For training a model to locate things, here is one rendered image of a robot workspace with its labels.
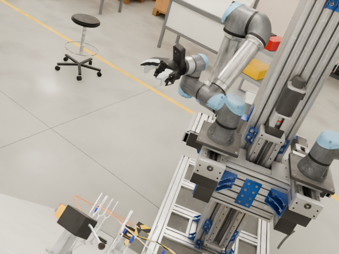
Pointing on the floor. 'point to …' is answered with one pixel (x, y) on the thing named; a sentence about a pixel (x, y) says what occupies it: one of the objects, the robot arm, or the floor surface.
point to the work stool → (85, 19)
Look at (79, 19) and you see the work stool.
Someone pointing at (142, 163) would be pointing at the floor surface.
